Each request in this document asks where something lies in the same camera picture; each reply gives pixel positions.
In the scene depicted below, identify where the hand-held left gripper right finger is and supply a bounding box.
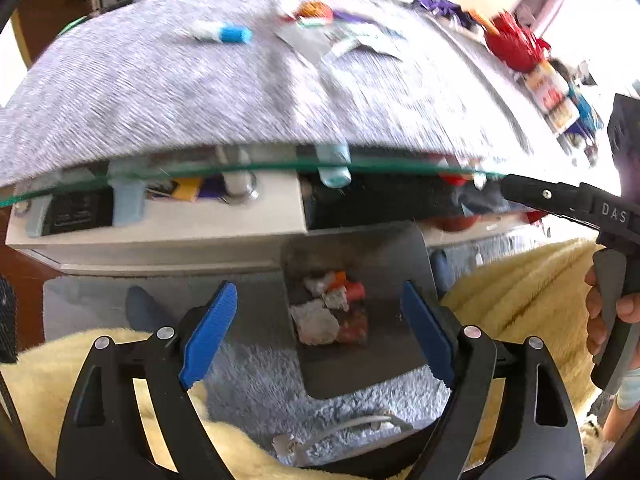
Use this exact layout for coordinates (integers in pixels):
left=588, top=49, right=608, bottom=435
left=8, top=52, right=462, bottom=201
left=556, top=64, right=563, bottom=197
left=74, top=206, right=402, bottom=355
left=401, top=279, right=587, bottom=480

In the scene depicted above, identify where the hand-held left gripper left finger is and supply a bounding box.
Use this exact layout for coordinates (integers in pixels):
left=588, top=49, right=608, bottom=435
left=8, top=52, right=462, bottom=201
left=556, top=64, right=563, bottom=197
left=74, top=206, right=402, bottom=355
left=55, top=281, right=239, bottom=480

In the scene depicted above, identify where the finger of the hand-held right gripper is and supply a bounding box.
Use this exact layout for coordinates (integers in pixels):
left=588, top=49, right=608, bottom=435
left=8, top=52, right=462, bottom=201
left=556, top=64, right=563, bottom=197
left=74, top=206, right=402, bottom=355
left=500, top=173, right=601, bottom=227

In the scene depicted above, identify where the red printed wrapper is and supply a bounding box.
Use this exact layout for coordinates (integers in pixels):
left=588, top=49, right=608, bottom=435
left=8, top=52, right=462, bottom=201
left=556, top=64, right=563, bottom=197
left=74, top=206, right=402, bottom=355
left=337, top=309, right=372, bottom=346

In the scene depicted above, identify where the black trash bin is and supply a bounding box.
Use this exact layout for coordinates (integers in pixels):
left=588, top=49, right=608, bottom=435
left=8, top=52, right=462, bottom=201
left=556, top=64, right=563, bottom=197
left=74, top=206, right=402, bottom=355
left=279, top=220, right=437, bottom=402

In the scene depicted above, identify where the small white paper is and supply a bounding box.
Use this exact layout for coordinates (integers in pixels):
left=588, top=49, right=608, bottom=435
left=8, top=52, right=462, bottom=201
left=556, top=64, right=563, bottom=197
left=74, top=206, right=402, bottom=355
left=304, top=274, right=351, bottom=312

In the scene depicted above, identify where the white printed packet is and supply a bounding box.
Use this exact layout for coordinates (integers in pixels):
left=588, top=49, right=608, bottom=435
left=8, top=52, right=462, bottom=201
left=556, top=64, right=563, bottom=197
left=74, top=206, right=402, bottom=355
left=324, top=25, right=407, bottom=59

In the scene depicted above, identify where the silver foil packet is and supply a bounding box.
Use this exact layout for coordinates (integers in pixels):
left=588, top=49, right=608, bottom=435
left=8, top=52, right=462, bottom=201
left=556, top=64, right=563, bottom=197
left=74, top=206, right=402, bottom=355
left=276, top=24, right=347, bottom=61

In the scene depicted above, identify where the orange red round wrapper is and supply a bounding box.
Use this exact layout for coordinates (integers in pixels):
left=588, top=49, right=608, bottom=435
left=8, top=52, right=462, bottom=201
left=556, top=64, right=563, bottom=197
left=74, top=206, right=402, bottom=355
left=294, top=2, right=334, bottom=22

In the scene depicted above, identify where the white tube with blue cap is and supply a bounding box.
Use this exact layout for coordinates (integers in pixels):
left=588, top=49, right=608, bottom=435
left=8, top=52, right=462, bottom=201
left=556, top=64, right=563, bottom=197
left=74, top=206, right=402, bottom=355
left=192, top=22, right=252, bottom=45

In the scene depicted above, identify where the person's right hand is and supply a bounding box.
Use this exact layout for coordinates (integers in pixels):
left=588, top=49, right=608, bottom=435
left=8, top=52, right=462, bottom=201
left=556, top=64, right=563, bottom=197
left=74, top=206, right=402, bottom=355
left=584, top=265, right=640, bottom=367

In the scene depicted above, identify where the blue grey sock foot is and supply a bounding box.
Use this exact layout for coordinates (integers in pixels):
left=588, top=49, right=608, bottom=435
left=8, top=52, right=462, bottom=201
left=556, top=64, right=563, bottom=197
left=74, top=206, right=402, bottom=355
left=124, top=285, right=173, bottom=333

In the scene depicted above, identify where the yellow fleece robe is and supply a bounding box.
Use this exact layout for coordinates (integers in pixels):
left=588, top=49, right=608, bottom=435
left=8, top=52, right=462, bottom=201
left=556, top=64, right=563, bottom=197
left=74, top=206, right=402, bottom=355
left=0, top=239, right=603, bottom=480

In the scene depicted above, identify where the blue snack bag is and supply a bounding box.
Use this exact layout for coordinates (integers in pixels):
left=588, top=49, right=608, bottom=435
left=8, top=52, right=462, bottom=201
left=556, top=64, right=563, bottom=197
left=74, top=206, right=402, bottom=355
left=570, top=84, right=602, bottom=132

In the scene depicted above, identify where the white bottle with red label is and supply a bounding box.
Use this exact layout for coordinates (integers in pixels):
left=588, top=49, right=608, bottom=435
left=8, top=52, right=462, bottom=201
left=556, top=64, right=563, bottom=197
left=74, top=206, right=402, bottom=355
left=522, top=59, right=572, bottom=112

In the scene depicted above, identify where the yellow card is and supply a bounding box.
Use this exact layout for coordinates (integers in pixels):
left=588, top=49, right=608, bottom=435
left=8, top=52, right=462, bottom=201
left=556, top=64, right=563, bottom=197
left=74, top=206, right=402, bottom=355
left=171, top=177, right=204, bottom=202

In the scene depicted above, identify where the black box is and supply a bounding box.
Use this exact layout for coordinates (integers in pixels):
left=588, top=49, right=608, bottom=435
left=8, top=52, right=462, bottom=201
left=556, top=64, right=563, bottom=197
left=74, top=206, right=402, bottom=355
left=47, top=191, right=114, bottom=234

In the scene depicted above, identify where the light blue plastic cup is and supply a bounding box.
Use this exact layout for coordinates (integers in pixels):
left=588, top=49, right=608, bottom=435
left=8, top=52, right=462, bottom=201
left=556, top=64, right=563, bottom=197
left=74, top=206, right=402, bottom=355
left=316, top=142, right=352, bottom=189

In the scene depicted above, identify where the purple cloth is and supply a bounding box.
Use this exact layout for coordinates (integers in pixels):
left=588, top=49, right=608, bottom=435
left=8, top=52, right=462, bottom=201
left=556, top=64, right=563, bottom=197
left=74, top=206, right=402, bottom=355
left=417, top=0, right=473, bottom=26

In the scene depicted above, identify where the grey woven table mat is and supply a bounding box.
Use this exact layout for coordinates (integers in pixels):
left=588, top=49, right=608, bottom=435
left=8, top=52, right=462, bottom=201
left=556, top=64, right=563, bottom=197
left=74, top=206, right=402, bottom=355
left=0, top=0, right=553, bottom=188

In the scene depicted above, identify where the white cable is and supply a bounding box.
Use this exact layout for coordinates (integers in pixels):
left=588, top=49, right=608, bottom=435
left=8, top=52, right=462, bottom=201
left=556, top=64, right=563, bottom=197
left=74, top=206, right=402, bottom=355
left=271, top=411, right=417, bottom=462

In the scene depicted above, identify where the metal table post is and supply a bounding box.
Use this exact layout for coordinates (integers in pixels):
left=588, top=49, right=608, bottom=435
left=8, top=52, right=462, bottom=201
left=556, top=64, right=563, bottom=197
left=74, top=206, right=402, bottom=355
left=219, top=146, right=261, bottom=207

